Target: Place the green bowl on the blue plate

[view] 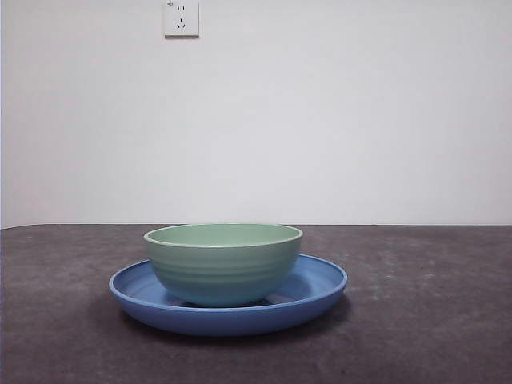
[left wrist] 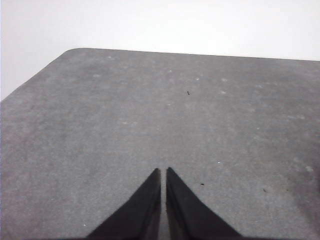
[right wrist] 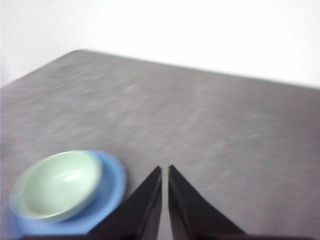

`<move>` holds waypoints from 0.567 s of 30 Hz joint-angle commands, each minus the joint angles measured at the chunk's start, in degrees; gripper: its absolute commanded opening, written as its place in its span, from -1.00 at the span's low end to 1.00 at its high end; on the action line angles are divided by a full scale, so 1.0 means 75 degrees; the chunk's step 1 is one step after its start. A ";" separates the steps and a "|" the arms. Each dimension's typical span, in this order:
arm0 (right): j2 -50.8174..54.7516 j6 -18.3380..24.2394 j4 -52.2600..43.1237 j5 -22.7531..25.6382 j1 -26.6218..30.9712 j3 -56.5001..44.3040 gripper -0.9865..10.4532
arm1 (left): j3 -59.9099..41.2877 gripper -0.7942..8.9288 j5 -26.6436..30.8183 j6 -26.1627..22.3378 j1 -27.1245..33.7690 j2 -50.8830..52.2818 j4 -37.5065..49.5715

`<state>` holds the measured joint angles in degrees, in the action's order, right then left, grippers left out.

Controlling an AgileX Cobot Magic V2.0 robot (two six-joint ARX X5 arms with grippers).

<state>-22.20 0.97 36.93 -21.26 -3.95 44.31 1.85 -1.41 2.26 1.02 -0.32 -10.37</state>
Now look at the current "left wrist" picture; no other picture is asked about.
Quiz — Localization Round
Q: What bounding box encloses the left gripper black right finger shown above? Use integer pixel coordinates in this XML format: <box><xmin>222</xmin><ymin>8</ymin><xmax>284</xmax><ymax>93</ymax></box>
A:
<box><xmin>165</xmin><ymin>166</ymin><xmax>248</xmax><ymax>240</ymax></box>

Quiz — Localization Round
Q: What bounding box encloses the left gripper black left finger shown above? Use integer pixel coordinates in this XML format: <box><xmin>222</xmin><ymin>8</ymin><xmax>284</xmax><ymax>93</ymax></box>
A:
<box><xmin>85</xmin><ymin>167</ymin><xmax>162</xmax><ymax>240</ymax></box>

